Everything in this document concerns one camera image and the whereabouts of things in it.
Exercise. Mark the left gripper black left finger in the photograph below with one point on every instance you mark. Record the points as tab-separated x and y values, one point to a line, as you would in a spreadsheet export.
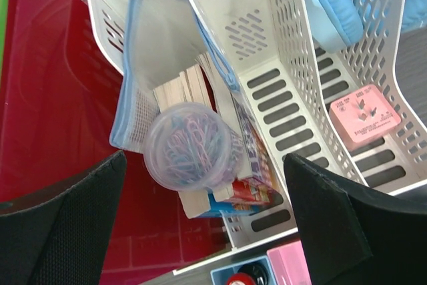
60	234

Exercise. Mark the pink cube box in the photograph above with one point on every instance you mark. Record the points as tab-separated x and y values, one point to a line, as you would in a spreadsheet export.
362	117

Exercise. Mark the light blue drawer bin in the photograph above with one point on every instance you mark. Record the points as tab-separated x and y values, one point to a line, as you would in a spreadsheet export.
221	275

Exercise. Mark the light blue headphones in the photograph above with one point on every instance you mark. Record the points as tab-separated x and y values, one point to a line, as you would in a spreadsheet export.
338	24

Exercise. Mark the clear zip pouch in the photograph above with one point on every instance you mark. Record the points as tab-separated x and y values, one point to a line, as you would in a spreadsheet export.
162	38

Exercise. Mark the red black stamp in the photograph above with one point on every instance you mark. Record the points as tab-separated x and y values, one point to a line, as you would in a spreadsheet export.
250	274

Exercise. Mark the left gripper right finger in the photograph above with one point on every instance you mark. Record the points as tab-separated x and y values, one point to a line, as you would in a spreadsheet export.
353	234

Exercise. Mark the pink drawer bin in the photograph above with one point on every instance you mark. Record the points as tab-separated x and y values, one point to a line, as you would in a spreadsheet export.
289	264

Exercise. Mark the white file organizer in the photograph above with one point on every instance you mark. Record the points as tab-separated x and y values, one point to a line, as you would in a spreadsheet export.
287	83

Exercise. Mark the clear paperclip jar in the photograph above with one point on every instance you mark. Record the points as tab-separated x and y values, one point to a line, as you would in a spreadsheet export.
190	147

